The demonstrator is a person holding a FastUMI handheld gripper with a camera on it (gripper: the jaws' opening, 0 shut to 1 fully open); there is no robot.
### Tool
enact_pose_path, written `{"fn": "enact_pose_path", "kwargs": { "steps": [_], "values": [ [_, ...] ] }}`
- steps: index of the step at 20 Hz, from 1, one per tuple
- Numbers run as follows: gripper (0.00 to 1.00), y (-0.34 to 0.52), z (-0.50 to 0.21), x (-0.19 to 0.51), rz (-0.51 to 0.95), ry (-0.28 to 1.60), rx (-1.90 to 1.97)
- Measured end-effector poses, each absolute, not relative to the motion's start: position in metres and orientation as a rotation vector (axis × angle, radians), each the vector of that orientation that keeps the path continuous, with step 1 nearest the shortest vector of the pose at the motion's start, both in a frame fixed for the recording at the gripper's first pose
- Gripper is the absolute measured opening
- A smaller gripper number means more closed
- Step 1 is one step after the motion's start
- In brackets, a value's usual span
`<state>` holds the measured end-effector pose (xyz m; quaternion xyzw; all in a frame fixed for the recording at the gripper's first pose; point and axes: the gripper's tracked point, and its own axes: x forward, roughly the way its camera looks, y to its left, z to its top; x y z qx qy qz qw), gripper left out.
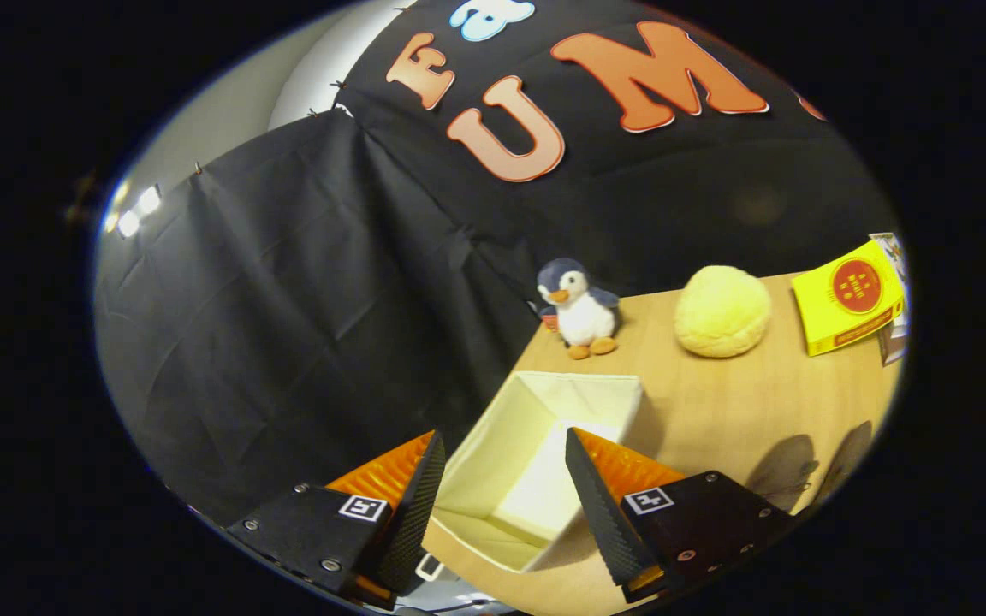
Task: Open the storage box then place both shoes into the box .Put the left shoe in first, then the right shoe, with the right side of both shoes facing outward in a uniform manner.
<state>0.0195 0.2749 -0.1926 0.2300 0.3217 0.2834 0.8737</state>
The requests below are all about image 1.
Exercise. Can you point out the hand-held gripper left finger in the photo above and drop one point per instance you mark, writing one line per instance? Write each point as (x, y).
(420, 513)

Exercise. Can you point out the yellow book with red circle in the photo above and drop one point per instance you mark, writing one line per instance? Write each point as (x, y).
(848, 295)

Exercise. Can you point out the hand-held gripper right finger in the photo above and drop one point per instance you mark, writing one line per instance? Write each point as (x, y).
(602, 513)

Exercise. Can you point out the yellow round plush cushion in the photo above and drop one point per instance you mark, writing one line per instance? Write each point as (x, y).
(722, 312)

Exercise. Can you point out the brown book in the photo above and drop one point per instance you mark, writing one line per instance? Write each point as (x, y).
(893, 342)

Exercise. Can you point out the penguin plush toy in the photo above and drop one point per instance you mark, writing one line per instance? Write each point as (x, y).
(585, 312)

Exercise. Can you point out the small red card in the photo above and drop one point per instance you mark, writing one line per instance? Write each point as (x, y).
(550, 322)

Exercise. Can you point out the white illustrated book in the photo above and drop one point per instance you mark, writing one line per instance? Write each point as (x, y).
(893, 257)

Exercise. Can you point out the ceiling light panel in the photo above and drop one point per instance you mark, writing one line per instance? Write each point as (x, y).
(135, 210)

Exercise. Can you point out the beige fabric storage box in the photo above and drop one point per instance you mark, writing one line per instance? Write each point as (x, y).
(510, 445)

